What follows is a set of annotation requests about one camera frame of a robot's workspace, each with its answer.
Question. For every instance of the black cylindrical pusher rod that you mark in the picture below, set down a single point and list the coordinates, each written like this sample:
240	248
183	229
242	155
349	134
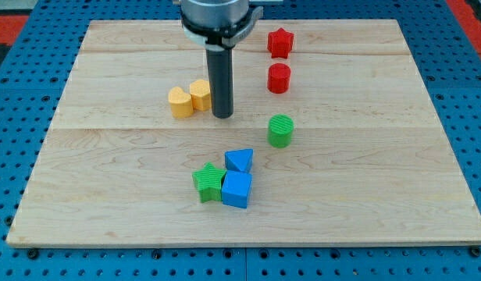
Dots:
220	77

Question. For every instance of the yellow pentagon block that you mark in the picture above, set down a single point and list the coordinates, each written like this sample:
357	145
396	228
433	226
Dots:
201	96

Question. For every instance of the yellow heart block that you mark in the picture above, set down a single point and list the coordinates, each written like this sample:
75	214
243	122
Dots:
180	103

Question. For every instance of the red cylinder block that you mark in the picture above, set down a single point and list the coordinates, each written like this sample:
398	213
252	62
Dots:
278	78

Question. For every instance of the red star block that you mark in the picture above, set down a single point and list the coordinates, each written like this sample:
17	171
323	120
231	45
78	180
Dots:
280	43

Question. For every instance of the green cylinder block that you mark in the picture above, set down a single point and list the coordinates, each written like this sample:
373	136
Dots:
280	130

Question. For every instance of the blue triangle block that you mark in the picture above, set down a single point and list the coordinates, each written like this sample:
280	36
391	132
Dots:
239	160

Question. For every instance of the green star block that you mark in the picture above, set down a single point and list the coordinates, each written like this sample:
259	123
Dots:
208	182

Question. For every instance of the blue cube block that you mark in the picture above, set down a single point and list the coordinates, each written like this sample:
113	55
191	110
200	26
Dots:
236	189

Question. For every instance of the light wooden board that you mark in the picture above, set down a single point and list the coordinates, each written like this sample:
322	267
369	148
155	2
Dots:
368	165

